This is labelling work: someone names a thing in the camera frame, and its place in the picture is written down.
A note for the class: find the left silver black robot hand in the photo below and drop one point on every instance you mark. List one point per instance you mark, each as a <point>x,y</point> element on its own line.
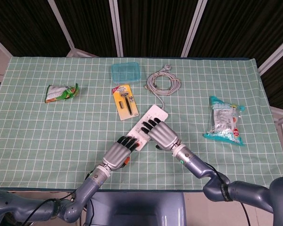
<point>115,156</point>

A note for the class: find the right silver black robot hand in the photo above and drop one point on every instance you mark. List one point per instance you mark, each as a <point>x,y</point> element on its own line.
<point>163,136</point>

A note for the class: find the white power strip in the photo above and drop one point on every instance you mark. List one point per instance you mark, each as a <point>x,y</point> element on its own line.
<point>156,112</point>

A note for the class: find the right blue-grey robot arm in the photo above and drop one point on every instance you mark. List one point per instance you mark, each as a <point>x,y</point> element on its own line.
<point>202,168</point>

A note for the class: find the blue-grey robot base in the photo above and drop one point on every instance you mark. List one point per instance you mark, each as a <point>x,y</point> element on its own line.
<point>136,209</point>

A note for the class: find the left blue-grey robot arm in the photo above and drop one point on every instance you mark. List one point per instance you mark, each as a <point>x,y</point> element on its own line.
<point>85,188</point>

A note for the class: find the yellow razor blister pack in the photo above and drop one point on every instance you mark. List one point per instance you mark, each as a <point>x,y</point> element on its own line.
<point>126,103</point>

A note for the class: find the green checked tablecloth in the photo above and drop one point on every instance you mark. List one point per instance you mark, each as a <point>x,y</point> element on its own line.
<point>61,141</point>

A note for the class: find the teal clear snack bag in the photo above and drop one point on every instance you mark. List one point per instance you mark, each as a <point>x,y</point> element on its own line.
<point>224,120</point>

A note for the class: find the teal plastic container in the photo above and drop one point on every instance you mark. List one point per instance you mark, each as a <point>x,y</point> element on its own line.
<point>126,72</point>

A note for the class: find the green white snack bag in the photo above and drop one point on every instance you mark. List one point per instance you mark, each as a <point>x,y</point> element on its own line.
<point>59,94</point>

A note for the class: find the grey metal rack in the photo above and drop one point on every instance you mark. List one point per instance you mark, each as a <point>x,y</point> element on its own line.
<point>281,117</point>

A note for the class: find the dark folding screen white frame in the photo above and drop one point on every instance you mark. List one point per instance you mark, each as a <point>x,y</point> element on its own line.
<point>155,23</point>

